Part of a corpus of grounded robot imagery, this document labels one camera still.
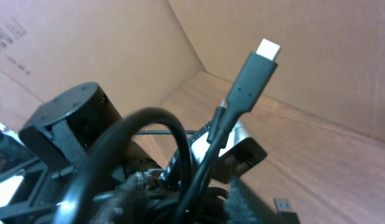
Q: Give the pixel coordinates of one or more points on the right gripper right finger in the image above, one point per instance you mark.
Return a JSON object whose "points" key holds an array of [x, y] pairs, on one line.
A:
{"points": [[243, 206]]}

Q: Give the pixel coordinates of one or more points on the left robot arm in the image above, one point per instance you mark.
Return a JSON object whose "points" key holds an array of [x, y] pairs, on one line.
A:
{"points": [[67, 174]]}

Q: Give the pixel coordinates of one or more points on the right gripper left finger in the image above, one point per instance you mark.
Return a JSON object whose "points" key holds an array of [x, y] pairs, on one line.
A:
{"points": [[129, 202]]}

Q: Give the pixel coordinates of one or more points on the cardboard box wall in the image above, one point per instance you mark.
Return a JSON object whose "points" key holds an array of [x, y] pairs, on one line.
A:
{"points": [[332, 62]]}

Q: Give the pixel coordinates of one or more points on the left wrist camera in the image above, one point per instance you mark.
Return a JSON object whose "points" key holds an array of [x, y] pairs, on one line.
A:
{"points": [[241, 153]]}

